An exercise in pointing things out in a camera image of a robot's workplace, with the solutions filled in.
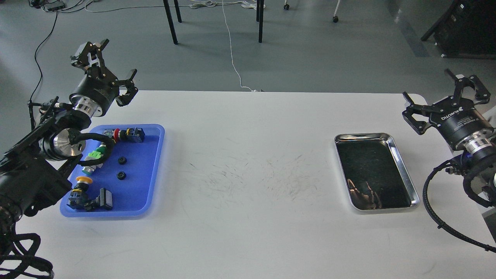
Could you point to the yellow push button switch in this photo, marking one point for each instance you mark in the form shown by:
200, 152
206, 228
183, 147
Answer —
78, 198

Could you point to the green push button switch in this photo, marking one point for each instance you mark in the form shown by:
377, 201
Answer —
94, 155

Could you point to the blue plastic tray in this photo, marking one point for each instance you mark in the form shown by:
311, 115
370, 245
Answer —
133, 195

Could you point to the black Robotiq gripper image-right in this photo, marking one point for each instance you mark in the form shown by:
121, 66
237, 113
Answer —
459, 120

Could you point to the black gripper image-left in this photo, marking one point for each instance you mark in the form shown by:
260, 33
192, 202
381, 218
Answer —
95, 93

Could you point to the black square push button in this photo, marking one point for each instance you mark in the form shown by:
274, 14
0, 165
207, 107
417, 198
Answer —
103, 200

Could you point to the red emergency push button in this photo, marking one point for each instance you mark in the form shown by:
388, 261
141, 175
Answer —
130, 135

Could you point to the small black gear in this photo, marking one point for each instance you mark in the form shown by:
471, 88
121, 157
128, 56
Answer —
121, 175
122, 160

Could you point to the black equipment case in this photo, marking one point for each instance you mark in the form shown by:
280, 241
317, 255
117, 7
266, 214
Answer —
466, 30

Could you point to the black table leg right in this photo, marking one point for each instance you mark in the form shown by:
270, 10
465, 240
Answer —
260, 4

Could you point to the silver metal tray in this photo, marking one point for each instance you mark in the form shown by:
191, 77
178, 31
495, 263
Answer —
375, 176

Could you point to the black table leg left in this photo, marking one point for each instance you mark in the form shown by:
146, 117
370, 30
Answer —
167, 8

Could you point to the black table leg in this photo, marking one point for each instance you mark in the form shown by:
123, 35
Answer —
167, 8
260, 4

